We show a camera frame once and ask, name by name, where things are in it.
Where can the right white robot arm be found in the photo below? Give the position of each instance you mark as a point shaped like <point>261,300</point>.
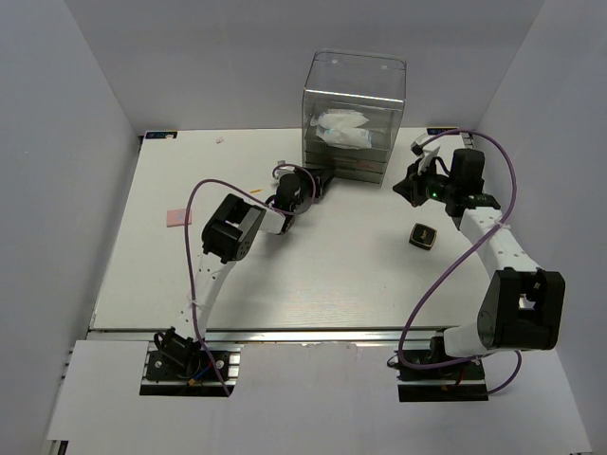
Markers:
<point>522,308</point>

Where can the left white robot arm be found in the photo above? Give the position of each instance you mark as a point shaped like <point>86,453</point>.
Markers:
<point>227,239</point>

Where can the aluminium table rail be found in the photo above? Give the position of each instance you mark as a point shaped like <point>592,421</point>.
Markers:
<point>259,336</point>

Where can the blue label sticker right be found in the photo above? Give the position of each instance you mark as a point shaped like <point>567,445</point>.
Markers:
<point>441,131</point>

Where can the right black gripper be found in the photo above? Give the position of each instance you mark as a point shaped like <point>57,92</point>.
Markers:
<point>410,187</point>

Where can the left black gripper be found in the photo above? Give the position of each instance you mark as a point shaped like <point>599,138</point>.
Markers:
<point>321,177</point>

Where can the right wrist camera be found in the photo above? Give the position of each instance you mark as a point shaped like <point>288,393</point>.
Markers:
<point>426,149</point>

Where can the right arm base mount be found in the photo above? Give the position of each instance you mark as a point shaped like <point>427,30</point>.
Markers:
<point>464,382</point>

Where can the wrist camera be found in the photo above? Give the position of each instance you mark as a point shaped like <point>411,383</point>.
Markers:
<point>426,149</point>
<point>281,169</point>

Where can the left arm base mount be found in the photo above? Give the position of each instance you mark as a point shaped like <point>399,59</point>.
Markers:
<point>178,366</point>

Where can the clear acrylic drawer organizer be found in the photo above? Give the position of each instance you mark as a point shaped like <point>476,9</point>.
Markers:
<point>353,105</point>

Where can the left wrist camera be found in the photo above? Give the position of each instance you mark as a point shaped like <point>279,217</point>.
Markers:
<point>281,169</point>

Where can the white cotton pad packet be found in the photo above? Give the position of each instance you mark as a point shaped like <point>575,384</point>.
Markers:
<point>339,119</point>
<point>346,138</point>

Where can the blue label sticker left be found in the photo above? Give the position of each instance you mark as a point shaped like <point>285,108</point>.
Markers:
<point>160,135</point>

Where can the pink square pad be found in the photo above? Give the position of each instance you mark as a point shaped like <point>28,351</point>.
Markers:
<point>177,217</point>

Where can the black gold compact case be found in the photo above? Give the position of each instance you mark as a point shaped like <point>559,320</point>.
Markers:
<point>423,236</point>

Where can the blue label sticker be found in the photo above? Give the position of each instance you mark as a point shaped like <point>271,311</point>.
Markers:
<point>441,131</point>
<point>160,135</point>

